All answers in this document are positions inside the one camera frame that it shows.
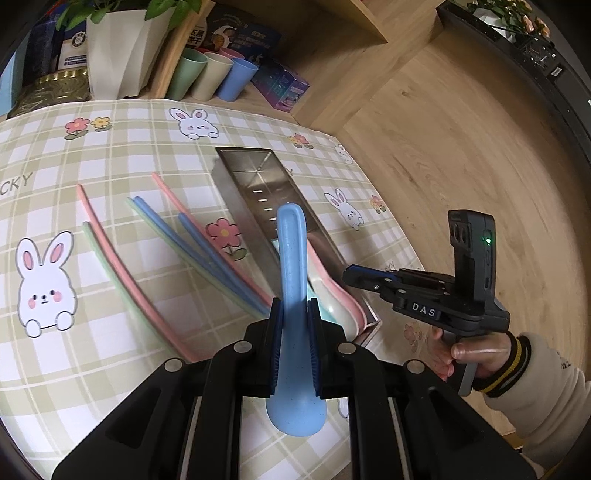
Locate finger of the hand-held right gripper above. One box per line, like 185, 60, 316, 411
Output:
342, 271, 408, 304
350, 264, 452, 286

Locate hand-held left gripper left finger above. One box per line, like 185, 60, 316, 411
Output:
51, 298, 282, 480

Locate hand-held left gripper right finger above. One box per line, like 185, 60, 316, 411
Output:
308, 298, 539, 480

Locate pink plastic spoon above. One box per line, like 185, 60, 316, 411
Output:
307, 233, 370, 333

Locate white plastic spoon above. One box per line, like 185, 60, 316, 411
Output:
305, 249, 365, 340

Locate blue plastic spoon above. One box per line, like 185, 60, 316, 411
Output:
265, 203, 326, 437

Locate blue chopstick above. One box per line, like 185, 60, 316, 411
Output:
127, 198, 272, 315
178, 213, 274, 306

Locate green chopstick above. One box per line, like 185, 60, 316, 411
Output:
124, 200, 265, 320
83, 222, 186, 360

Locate perforated metal utensil tray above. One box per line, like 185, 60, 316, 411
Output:
215, 147, 382, 347

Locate pink chopstick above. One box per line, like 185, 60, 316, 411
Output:
76, 185, 200, 364
151, 173, 274, 302

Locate person's right forearm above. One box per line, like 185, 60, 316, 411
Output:
471, 332, 591, 467

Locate person's right hand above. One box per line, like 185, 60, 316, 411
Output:
428, 325, 514, 384

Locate purple box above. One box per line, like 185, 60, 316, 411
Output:
252, 60, 310, 112

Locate blue plastic cup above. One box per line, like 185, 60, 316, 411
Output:
216, 58, 259, 102

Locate checked bunny print tablecloth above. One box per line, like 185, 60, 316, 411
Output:
0, 97, 428, 480

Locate dark blue starry box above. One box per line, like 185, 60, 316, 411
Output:
231, 18, 283, 65

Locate beige plastic cup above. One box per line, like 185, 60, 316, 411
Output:
191, 52, 234, 101

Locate wooden shelf unit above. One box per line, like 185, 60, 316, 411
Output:
148, 0, 439, 100

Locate pink roses in white vase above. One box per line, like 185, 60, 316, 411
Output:
466, 0, 552, 42

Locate green plastic cup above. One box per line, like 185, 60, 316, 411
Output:
166, 48, 208, 100

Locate dark box with figure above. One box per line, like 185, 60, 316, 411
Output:
203, 4, 259, 54

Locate potted red rose plant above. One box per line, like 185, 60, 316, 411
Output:
55, 0, 204, 100

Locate green gold patterned tin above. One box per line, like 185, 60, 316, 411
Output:
9, 69, 90, 118

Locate small white and blue box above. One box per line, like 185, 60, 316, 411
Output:
58, 28, 88, 72

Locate white and blue carton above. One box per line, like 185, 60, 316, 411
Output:
0, 48, 24, 116

